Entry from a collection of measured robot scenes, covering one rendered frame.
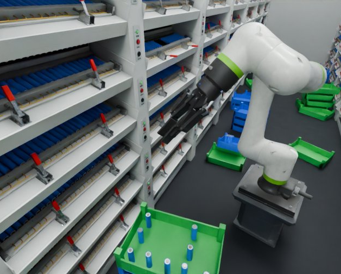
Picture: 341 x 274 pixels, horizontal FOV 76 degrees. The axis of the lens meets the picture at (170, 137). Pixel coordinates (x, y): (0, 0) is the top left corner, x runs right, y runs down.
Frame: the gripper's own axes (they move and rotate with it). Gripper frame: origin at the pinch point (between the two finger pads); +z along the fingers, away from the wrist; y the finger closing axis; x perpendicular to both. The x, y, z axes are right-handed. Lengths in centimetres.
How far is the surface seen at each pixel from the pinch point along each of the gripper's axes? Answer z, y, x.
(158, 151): 31, 42, -40
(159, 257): 29.4, -24.7, -12.6
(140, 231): 28.2, -17.3, -5.6
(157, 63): -9.8, 41.0, -2.2
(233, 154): 11, 59, -122
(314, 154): -36, 36, -171
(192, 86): -9, 73, -49
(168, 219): 24.4, -13.6, -17.0
